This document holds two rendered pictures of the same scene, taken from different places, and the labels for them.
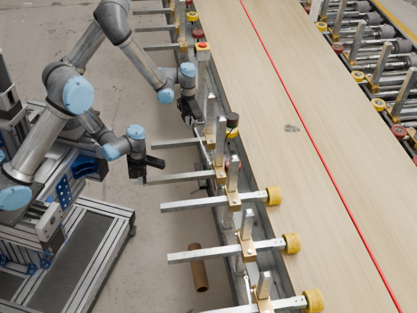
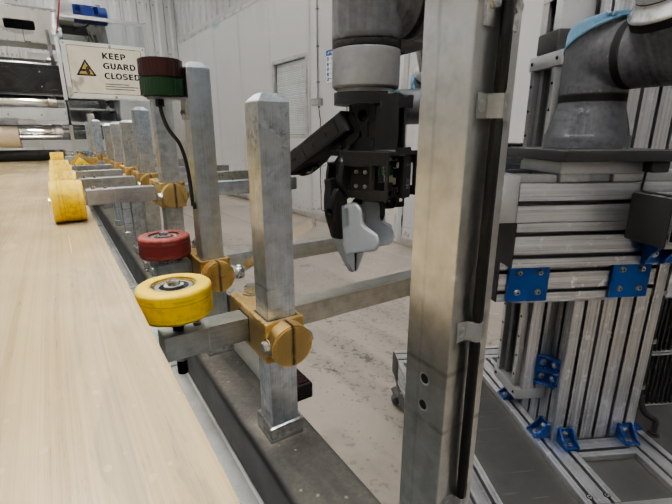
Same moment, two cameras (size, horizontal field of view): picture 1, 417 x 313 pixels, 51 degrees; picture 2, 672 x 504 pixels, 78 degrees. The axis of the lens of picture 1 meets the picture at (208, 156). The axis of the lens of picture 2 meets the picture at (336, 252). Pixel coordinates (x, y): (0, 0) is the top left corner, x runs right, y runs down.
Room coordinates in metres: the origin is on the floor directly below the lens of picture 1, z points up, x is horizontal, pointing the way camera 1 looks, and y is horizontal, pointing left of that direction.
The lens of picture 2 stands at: (2.21, -0.09, 1.07)
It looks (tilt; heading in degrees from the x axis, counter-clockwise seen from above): 16 degrees down; 159
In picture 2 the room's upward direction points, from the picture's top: straight up
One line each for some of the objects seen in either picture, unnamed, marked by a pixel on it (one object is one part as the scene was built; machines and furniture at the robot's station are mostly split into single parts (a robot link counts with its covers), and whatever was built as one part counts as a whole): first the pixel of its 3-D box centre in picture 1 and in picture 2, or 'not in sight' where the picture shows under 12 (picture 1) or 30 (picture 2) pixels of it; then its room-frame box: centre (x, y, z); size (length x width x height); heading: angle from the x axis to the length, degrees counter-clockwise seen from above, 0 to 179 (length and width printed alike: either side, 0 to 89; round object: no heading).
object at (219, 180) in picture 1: (219, 170); (205, 267); (1.49, -0.06, 0.85); 0.14 x 0.06 x 0.05; 13
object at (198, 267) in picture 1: (198, 267); not in sight; (1.44, 0.03, 0.04); 0.30 x 0.08 x 0.08; 13
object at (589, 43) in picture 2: not in sight; (602, 56); (1.59, 0.67, 1.21); 0.13 x 0.12 x 0.14; 4
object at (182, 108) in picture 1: (187, 101); (370, 148); (1.76, 0.12, 1.05); 0.09 x 0.08 x 0.12; 34
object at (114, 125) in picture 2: not in sight; (124, 191); (0.53, -0.27, 0.87); 0.04 x 0.04 x 0.48; 13
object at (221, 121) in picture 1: (219, 155); (207, 222); (1.51, -0.05, 0.93); 0.04 x 0.04 x 0.48; 13
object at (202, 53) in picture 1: (201, 52); not in sight; (2.01, 0.06, 1.18); 0.07 x 0.07 x 0.08; 13
